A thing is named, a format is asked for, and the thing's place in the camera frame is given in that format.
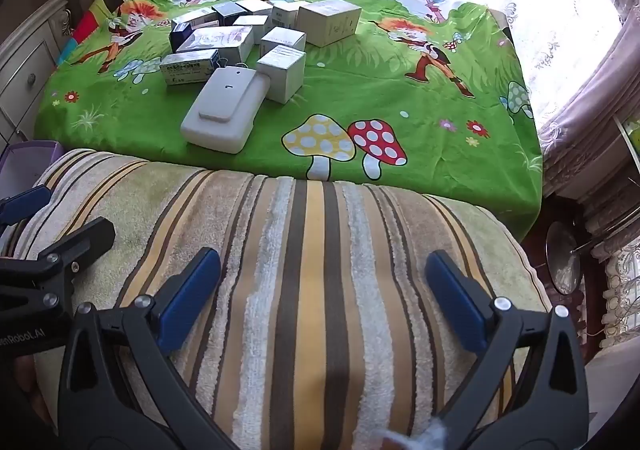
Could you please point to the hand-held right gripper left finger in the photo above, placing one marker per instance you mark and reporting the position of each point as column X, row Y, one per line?
column 192, row 302

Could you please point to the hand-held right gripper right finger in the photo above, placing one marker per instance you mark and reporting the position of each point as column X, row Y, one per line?
column 457, row 302

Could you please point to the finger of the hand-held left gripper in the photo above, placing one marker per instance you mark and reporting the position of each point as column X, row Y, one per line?
column 22, row 206
column 75, row 245

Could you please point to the purple storage box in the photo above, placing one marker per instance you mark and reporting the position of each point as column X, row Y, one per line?
column 30, row 149

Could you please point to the white plastic case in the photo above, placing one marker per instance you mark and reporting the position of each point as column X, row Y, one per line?
column 225, row 117

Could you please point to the white barcode-label box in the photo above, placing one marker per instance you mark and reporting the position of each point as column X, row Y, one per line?
column 187, row 69

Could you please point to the pile of small cardboard boxes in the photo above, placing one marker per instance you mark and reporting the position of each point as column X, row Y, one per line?
column 325, row 22

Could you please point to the round standing mirror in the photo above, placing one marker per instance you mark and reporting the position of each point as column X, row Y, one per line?
column 565, row 260

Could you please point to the striped beige towel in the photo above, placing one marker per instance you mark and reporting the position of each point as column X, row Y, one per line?
column 310, row 280

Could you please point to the dark wooden furniture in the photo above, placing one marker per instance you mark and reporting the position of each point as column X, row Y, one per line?
column 555, row 205

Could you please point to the cream cabinet with drawers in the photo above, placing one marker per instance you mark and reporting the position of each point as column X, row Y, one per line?
column 25, row 64

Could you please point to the white fibre tuft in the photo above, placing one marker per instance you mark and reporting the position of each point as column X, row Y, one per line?
column 407, row 440

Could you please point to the green cartoon printed blanket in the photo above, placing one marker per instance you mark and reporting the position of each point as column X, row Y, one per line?
column 400, row 104

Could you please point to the purple floral sheer curtain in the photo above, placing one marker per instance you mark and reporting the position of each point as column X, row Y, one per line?
column 590, row 119

